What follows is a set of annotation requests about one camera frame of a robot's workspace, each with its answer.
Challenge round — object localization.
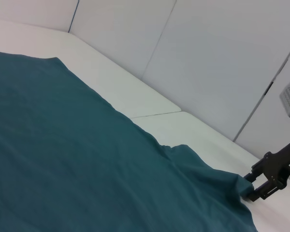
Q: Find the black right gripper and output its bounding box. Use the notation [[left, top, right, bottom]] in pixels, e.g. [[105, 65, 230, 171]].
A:
[[241, 136, 290, 203]]

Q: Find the teal blue shirt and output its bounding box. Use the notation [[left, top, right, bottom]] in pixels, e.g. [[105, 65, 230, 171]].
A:
[[0, 50, 260, 232]]

